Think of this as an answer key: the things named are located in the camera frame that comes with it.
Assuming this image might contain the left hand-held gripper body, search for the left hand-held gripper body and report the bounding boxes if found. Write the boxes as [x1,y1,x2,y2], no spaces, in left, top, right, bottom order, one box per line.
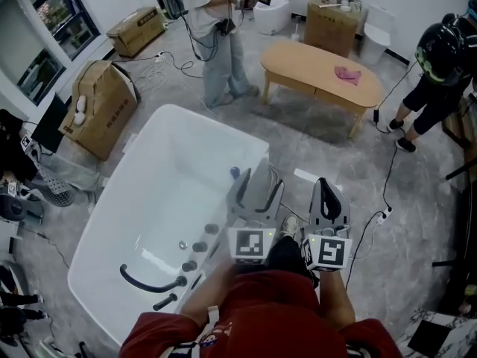
[226,214,277,267]

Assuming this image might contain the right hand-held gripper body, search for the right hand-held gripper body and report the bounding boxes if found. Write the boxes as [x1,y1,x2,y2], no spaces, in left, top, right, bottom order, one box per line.
[299,224,353,274]

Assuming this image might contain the white bathtub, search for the white bathtub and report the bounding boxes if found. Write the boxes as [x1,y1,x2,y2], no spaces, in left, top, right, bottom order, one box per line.
[66,104,271,346]

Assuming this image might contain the person's right forearm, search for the person's right forearm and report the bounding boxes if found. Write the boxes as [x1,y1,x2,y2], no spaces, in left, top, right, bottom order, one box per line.
[316,270,357,331]

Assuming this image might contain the person's left forearm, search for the person's left forearm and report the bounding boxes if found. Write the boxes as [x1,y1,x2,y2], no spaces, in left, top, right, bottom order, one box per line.
[180,263,238,324]

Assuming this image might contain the person's beige shoe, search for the person's beige shoe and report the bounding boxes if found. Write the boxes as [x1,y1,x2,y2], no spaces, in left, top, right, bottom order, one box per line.
[279,214,299,240]

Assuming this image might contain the person's black trousers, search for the person's black trousers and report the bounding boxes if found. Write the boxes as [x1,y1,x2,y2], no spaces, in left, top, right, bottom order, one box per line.
[266,234,320,289]

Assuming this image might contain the person's red shirt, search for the person's red shirt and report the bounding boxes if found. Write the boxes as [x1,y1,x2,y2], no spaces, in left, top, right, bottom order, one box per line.
[119,270,403,358]

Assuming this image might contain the black curved faucet spout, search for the black curved faucet spout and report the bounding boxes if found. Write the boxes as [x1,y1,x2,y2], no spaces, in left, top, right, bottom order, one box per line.
[119,263,188,294]

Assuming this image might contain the pink cloth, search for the pink cloth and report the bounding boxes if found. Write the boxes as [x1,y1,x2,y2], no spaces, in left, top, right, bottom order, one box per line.
[334,65,362,86]

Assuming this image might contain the oval wooden coffee table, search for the oval wooden coffee table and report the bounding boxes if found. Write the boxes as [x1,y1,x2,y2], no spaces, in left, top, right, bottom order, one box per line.
[259,40,385,139]

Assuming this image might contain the large open cardboard box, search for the large open cardboard box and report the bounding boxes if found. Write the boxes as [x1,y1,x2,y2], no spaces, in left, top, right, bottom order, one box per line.
[58,60,139,162]

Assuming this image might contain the white rounded plastic item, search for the white rounded plastic item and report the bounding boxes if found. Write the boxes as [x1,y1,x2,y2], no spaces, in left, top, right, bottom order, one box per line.
[74,95,87,126]

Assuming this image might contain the white square toilet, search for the white square toilet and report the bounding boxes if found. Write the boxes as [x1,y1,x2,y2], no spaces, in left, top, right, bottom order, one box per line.
[363,4,396,66]

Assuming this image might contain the tall cardboard box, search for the tall cardboard box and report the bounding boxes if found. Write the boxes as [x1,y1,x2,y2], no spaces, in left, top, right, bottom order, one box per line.
[304,0,363,59]

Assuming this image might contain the flat cardboard box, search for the flat cardboard box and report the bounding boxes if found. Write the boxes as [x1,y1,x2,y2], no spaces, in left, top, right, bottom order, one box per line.
[106,6,167,58]

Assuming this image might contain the black flat panel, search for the black flat panel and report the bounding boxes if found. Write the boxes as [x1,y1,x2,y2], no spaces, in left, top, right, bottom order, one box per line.
[31,93,68,154]

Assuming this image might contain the grey backpack black panel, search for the grey backpack black panel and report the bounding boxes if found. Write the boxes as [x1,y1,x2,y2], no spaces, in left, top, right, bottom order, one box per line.
[0,194,44,225]

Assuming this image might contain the dark framed window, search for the dark framed window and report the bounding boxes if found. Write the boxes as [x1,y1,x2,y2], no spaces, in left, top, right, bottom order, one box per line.
[16,0,102,107]

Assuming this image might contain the white chest strap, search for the white chest strap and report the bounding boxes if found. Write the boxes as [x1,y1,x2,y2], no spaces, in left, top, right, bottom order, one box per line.
[203,305,221,335]

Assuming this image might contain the black hand shower handle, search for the black hand shower handle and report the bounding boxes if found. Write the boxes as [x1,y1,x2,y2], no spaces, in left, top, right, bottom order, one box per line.
[152,293,178,312]

